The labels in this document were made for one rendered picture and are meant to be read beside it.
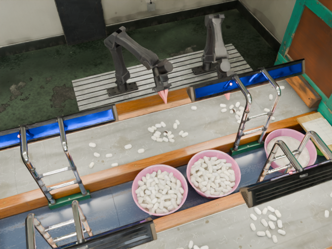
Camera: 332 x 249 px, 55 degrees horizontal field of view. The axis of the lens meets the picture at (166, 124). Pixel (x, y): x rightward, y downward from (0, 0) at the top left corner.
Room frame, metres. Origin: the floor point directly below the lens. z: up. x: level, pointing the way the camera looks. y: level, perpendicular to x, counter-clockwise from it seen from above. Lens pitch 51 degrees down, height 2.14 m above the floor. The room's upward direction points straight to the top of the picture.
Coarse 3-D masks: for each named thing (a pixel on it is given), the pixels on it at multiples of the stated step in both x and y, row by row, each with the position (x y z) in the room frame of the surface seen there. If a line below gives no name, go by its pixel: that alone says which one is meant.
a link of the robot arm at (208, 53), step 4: (216, 16) 1.68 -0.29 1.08; (208, 24) 1.65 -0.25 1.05; (208, 28) 1.65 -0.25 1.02; (208, 32) 1.66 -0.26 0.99; (208, 36) 1.66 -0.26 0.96; (212, 36) 1.65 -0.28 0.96; (208, 40) 1.65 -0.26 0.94; (212, 40) 1.65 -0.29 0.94; (208, 44) 1.65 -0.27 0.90; (212, 44) 1.65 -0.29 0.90; (204, 48) 1.69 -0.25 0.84; (208, 48) 1.65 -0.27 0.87; (212, 48) 1.65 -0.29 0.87; (204, 52) 1.67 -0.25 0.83; (208, 52) 1.65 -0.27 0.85; (212, 52) 1.65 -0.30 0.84; (208, 56) 1.64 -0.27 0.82; (212, 56) 1.64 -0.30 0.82; (204, 60) 1.65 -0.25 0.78; (208, 60) 1.64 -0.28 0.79; (212, 60) 1.64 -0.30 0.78
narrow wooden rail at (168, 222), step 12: (204, 204) 0.64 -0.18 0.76; (216, 204) 0.64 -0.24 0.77; (228, 204) 0.64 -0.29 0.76; (240, 204) 0.65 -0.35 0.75; (168, 216) 0.58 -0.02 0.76; (180, 216) 0.58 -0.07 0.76; (192, 216) 0.58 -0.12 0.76; (204, 216) 0.59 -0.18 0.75; (156, 228) 0.53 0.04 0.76; (168, 228) 0.53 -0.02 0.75
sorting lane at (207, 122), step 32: (224, 96) 1.36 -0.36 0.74; (256, 96) 1.36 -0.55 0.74; (288, 96) 1.36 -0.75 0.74; (96, 128) 1.10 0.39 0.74; (128, 128) 1.10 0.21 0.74; (160, 128) 1.10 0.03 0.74; (192, 128) 1.11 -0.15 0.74; (224, 128) 1.11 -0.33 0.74; (0, 160) 0.89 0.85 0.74; (32, 160) 0.89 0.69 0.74; (64, 160) 0.89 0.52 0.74; (96, 160) 0.89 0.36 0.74; (128, 160) 0.89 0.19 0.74; (0, 192) 0.71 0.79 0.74
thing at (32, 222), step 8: (72, 208) 0.46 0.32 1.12; (80, 208) 0.49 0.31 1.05; (32, 216) 0.43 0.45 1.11; (80, 216) 0.43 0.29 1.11; (32, 224) 0.40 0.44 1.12; (40, 224) 0.44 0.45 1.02; (56, 224) 0.46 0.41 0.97; (64, 224) 0.46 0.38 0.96; (80, 224) 0.40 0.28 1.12; (88, 224) 0.49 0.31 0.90; (32, 232) 0.37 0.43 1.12; (40, 232) 0.43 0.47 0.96; (48, 232) 0.45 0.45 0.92; (80, 232) 0.37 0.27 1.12; (88, 232) 0.48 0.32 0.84; (32, 240) 0.35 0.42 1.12; (48, 240) 0.43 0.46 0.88; (56, 240) 0.44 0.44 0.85; (80, 240) 0.35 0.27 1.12; (32, 248) 0.32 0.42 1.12; (80, 248) 0.33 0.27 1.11
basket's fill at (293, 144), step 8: (280, 136) 1.06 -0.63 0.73; (288, 136) 1.06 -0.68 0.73; (272, 144) 1.01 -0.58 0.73; (288, 144) 1.00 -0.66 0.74; (296, 144) 1.01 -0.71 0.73; (280, 152) 0.96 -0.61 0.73; (304, 152) 0.96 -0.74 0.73; (280, 160) 0.90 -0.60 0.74; (288, 160) 0.91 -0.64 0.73; (304, 160) 0.91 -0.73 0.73
